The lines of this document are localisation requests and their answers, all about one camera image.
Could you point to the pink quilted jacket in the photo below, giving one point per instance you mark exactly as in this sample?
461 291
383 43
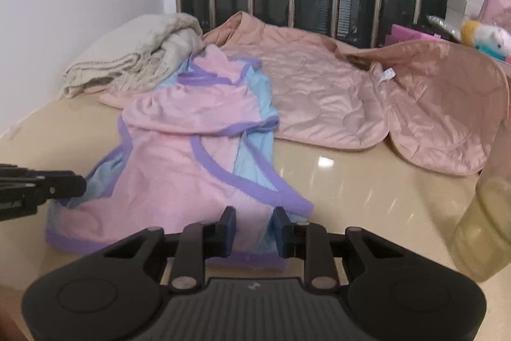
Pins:
335 97

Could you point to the translucent yellowish plastic bottle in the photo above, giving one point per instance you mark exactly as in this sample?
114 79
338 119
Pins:
485 221

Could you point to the pink blue purple-trimmed garment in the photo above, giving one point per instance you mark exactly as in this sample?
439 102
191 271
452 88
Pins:
171 165

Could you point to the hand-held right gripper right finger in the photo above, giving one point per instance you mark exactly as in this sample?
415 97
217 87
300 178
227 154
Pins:
282 234

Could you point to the bright pink box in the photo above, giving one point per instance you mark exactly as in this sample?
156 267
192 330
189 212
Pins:
413 33

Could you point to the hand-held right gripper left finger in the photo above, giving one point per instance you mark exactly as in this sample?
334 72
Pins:
227 231

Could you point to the white yellow plush toy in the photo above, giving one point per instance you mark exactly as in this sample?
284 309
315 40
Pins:
487 39

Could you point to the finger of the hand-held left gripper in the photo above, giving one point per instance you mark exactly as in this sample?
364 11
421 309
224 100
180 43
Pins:
64 186

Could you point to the pale pink box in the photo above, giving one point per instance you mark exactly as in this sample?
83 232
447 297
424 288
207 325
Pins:
499 7

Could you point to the beige knitted blanket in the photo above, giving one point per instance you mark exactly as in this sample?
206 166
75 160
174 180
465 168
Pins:
131 53

